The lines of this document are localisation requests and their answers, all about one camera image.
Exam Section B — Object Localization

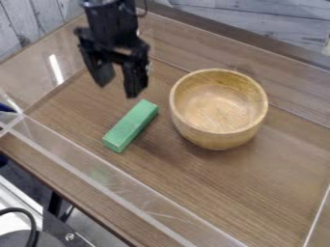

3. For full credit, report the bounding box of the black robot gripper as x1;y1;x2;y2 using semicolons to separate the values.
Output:
74;1;150;98

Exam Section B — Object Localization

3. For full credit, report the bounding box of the green rectangular block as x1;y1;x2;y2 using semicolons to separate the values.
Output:
102;99;159;152

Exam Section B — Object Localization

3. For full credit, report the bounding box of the brown wooden bowl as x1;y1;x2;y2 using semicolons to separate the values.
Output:
168;69;270;151

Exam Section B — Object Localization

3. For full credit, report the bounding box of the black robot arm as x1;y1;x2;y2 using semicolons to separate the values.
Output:
74;0;150;98

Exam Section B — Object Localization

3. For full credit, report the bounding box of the blue object at left edge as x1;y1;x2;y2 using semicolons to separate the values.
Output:
0;102;17;113

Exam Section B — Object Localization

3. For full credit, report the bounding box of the black table leg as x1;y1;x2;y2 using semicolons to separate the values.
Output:
48;192;63;217

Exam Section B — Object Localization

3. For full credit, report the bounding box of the grey metal base plate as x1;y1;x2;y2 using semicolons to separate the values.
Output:
43;211;95;247

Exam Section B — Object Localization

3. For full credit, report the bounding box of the black cable loop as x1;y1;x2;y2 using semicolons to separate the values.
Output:
0;206;40;247

